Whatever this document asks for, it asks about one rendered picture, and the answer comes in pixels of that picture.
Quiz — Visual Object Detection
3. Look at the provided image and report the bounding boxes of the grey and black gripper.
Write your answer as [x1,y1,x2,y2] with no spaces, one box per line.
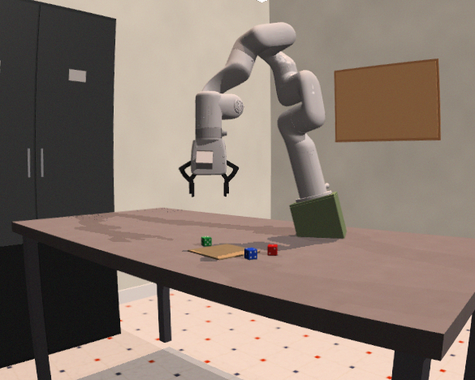
[179,138,239,197]

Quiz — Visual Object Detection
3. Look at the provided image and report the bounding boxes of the red die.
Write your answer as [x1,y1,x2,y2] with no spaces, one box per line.
[267,244,278,256]

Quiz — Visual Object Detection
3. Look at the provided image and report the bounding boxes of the green die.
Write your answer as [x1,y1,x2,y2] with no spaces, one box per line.
[201,236,212,247]

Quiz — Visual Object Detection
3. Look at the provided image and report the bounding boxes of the orange flat mat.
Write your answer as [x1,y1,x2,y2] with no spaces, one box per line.
[188,244,245,260]

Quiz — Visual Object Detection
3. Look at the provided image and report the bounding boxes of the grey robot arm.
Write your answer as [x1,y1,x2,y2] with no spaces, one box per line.
[196,23,332,203]

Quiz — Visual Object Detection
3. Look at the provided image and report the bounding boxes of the blue die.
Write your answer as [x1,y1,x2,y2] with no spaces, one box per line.
[244,248,257,260]

